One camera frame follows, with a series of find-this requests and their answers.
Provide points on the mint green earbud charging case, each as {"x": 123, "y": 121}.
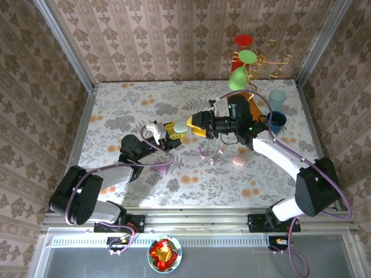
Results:
{"x": 180, "y": 127}

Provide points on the pink earbud charging case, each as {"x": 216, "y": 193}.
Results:
{"x": 239, "y": 160}

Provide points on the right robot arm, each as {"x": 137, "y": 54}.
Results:
{"x": 278, "y": 156}

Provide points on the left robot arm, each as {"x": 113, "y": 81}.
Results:
{"x": 114, "y": 175}

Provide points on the floral table cover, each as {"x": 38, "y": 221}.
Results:
{"x": 162, "y": 95}

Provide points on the green plastic wine glass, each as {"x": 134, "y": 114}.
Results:
{"x": 237, "y": 80}

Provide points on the dark blue mug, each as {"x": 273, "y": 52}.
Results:
{"x": 279, "y": 121}

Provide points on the pale teal plastic cup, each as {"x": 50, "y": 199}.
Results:
{"x": 277, "y": 100}

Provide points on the red plastic wine glass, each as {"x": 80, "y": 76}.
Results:
{"x": 243, "y": 40}

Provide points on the black power connector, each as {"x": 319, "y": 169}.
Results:
{"x": 278, "y": 242}
{"x": 119, "y": 242}

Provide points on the red gold foil candy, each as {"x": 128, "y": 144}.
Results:
{"x": 163, "y": 252}

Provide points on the white patterned bowl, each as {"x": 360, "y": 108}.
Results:
{"x": 150, "y": 260}

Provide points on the aluminium table side rail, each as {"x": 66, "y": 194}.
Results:
{"x": 313, "y": 121}
{"x": 82, "y": 130}

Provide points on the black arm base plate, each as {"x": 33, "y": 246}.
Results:
{"x": 255, "y": 223}
{"x": 137, "y": 223}

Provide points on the aluminium front rail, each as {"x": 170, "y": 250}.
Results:
{"x": 197, "y": 223}

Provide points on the aluminium frame post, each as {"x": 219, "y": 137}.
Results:
{"x": 65, "y": 43}
{"x": 321, "y": 43}

